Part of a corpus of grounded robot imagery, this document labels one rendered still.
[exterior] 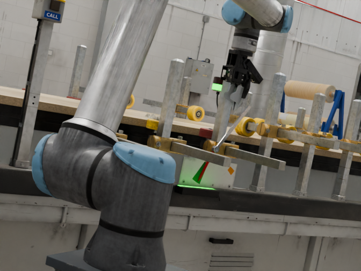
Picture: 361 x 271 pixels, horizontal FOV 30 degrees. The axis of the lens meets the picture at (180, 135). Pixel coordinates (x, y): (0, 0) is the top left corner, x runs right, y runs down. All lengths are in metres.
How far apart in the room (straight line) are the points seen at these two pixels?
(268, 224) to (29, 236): 0.97
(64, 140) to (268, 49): 4.95
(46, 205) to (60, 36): 7.74
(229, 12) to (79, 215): 0.84
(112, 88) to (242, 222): 1.21
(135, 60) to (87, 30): 8.33
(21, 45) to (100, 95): 8.03
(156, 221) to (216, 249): 1.47
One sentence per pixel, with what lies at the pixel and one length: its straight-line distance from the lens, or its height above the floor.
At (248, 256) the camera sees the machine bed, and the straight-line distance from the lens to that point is 3.08.
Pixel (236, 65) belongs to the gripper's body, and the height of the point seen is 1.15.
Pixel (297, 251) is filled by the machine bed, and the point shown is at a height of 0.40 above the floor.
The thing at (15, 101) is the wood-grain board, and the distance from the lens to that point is 2.23.
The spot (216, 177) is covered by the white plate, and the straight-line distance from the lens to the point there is 2.51.
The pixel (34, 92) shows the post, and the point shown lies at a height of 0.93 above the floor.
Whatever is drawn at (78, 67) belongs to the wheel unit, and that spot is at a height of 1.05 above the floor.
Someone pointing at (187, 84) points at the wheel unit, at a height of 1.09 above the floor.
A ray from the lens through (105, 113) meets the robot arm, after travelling 1.61.
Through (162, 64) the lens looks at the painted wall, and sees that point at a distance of 10.59.
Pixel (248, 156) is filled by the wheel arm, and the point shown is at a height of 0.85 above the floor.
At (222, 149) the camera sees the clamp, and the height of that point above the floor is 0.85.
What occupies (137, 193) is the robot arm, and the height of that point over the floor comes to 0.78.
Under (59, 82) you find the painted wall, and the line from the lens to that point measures 9.86.
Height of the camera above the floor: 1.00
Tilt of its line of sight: 3 degrees down
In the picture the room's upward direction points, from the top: 11 degrees clockwise
